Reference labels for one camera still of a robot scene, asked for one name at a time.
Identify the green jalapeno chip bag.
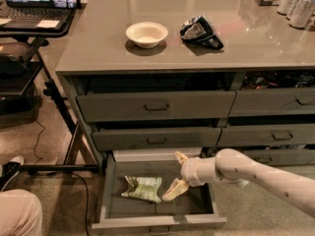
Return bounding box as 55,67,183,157
121,176,162,204

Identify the top left grey drawer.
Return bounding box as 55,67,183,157
77,90,235,122

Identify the top right grey drawer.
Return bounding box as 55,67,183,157
229,88,315,117

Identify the grey cabinet with counter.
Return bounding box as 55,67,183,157
56,0,315,161

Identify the black laptop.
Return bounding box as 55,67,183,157
0,0,75,32

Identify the white paper bowl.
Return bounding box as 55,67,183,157
125,22,168,48

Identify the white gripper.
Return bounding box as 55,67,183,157
162,151,211,202

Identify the middle right grey drawer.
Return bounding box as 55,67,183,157
218,124,315,148

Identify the bottom right grey drawer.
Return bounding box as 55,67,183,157
235,147,315,166

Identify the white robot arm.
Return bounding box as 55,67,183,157
162,148,315,217

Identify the black and white sneaker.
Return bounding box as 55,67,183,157
0,155,25,191

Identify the person's khaki knee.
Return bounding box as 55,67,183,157
0,189,42,236

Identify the open bottom left drawer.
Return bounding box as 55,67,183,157
92,154,226,236

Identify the middle left grey drawer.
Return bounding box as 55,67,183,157
92,127,221,151

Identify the black crumpled chip bag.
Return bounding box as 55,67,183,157
180,15,223,50

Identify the black floor cable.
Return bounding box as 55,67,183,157
32,118,92,236

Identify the white can middle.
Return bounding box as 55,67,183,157
285,0,314,22

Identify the black laptop stand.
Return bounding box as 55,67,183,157
0,11,99,174

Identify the grey drawer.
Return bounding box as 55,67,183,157
77,90,235,122
235,147,315,166
92,127,221,151
218,124,315,148
229,88,315,117

